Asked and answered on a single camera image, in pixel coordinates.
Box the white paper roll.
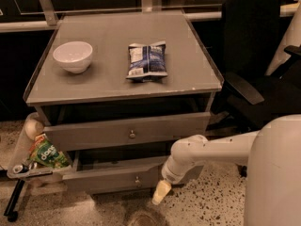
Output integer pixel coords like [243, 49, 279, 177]
[24, 119, 44, 140]

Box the metal railing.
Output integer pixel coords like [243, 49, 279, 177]
[0, 0, 301, 34]

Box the grey drawer cabinet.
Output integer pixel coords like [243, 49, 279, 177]
[23, 9, 225, 196]

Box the clear side bin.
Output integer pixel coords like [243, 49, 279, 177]
[7, 111, 73, 179]

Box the blue chip bag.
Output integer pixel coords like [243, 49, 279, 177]
[126, 40, 167, 82]

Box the soda can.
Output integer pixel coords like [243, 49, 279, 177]
[12, 164, 29, 174]

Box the grey drawer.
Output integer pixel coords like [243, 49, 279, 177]
[45, 112, 210, 151]
[63, 151, 166, 194]

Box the black office chair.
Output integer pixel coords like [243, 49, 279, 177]
[212, 0, 301, 133]

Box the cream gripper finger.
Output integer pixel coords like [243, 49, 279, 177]
[151, 180, 171, 205]

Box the green snack bag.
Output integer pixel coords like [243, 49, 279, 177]
[29, 134, 69, 169]

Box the white ceramic bowl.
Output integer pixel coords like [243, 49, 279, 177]
[53, 41, 93, 73]

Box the black stand leg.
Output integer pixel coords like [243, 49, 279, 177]
[4, 179, 24, 222]

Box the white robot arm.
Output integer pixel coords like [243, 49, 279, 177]
[152, 114, 301, 226]

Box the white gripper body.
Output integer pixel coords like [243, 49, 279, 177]
[161, 158, 188, 185]

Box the grey top drawer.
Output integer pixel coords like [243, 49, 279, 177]
[45, 112, 210, 151]

